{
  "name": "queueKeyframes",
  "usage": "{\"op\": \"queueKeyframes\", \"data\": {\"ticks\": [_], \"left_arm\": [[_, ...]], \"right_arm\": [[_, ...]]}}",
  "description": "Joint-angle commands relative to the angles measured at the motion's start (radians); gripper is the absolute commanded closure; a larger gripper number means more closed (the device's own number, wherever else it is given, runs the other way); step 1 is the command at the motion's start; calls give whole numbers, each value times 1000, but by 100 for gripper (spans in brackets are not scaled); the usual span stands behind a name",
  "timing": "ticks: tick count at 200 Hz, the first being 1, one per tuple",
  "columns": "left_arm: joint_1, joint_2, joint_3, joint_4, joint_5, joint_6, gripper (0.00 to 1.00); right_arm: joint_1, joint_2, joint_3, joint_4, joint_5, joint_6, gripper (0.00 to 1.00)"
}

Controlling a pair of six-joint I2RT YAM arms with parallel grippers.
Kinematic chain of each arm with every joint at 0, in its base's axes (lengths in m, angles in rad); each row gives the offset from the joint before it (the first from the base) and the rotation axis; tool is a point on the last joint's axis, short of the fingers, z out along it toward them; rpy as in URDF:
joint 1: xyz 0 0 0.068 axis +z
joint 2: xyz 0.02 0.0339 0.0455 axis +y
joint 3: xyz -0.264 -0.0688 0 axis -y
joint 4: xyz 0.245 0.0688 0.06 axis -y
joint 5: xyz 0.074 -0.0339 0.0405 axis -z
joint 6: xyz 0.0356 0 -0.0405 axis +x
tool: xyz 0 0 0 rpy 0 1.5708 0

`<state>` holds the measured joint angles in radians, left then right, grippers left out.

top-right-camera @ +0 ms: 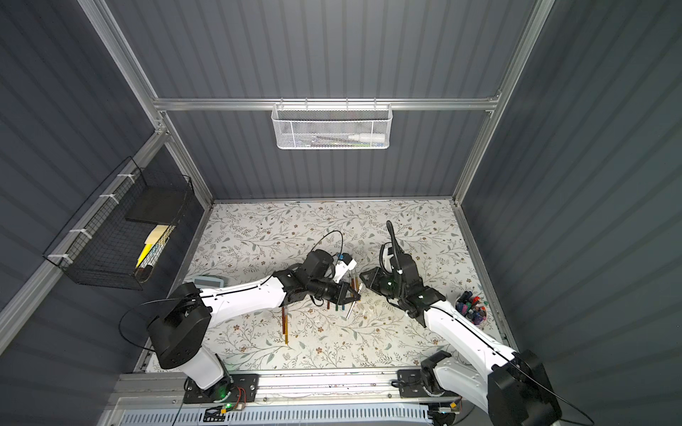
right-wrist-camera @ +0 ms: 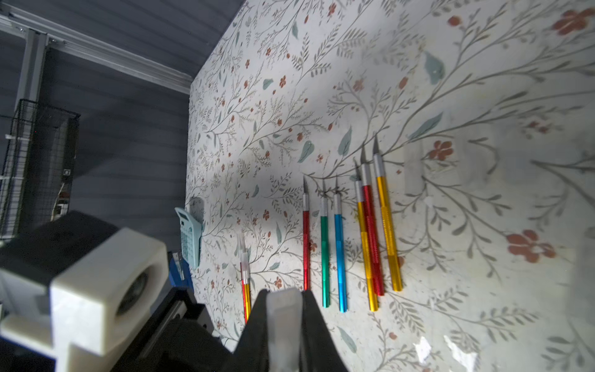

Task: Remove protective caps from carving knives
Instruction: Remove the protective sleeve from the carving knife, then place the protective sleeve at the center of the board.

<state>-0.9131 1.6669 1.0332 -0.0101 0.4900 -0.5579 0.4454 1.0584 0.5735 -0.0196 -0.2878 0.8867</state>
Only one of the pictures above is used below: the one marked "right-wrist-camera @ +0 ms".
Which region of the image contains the gold carving knife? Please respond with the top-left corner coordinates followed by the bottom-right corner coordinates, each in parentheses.
top-left (240, 251), bottom-right (252, 323)
top-left (373, 136), bottom-right (403, 291)
top-left (354, 162), bottom-right (378, 312)

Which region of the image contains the black wire mesh basket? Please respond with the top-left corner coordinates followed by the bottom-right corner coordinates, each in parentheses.
top-left (1, 99), bottom-right (80, 242)

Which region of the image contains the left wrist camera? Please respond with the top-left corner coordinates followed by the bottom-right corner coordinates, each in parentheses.
top-left (1, 211), bottom-right (169, 371)

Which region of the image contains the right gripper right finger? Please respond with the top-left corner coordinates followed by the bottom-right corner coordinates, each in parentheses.
top-left (299, 290), bottom-right (347, 371)

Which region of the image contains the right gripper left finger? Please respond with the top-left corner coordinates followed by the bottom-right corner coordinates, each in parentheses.
top-left (222, 290), bottom-right (270, 371)

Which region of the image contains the blue stapler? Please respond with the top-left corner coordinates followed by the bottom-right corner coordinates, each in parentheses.
top-left (167, 252), bottom-right (194, 290)

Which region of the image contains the clear protective cap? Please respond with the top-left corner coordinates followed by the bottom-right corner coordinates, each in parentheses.
top-left (404, 141), bottom-right (424, 195)
top-left (266, 288), bottom-right (303, 371)

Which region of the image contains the green carving knife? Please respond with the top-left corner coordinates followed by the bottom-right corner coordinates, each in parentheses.
top-left (320, 181), bottom-right (331, 308)

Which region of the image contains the dark red carving knife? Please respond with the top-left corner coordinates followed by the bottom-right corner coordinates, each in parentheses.
top-left (237, 232), bottom-right (251, 323)

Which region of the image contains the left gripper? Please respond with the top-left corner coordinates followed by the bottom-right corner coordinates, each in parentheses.
top-left (112, 288), bottom-right (231, 371)

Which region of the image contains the blue carving knife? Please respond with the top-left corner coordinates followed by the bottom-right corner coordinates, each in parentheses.
top-left (334, 179), bottom-right (348, 313)

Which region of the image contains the light blue calculator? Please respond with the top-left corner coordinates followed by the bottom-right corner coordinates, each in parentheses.
top-left (174, 208), bottom-right (202, 269)

